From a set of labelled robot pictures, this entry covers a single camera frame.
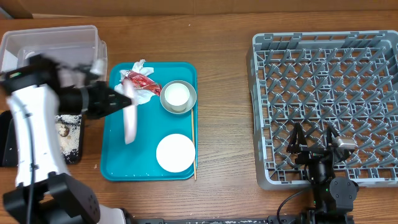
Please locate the brown food chunk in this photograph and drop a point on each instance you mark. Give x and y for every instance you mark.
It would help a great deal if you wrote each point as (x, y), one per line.
(63, 130)

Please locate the red snack wrapper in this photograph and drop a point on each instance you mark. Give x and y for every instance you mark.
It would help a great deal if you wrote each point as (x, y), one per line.
(142, 82)

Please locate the grey dish rack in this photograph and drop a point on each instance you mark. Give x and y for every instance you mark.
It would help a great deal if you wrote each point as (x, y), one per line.
(347, 80)

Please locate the black tray bin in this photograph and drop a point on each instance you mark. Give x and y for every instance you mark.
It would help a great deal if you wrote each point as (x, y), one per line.
(9, 150)

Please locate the teal serving tray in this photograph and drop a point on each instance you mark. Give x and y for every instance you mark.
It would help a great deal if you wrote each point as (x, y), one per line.
(137, 161)

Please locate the wooden chopstick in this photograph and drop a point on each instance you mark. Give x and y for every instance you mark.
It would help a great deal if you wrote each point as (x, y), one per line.
(194, 144)

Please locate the grey bowl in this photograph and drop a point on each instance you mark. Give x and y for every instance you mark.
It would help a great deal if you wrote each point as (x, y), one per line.
(191, 103)

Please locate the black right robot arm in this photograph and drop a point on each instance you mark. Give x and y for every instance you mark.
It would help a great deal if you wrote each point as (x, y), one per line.
(333, 196)

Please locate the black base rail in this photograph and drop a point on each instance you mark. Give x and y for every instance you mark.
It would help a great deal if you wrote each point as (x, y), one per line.
(217, 221)

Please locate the cream cup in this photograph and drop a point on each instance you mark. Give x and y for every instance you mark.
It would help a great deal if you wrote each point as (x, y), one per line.
(177, 96)

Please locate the rice food scraps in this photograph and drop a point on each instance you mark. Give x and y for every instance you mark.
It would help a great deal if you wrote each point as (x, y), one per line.
(69, 145)

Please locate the white napkin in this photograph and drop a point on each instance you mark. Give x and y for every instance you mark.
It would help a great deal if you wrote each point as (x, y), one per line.
(143, 96)

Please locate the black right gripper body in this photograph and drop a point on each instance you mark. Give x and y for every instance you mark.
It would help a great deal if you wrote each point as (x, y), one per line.
(309, 154)

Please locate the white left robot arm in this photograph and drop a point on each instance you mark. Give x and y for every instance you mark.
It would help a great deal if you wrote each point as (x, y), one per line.
(45, 191)

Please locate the large pink plate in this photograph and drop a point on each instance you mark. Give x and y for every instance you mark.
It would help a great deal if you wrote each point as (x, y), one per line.
(130, 112)

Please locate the small white plate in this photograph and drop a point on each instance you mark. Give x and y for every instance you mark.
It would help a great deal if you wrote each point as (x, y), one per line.
(175, 153)

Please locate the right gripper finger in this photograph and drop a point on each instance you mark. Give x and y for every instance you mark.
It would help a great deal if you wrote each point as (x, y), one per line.
(297, 142)
(331, 134)

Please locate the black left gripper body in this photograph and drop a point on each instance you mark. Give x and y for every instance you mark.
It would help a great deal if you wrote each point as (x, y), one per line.
(84, 99)

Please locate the clear plastic bin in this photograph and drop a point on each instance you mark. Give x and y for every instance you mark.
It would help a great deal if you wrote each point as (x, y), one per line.
(70, 45)

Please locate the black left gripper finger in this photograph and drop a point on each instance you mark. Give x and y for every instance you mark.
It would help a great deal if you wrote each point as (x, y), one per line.
(81, 71)
(114, 101)

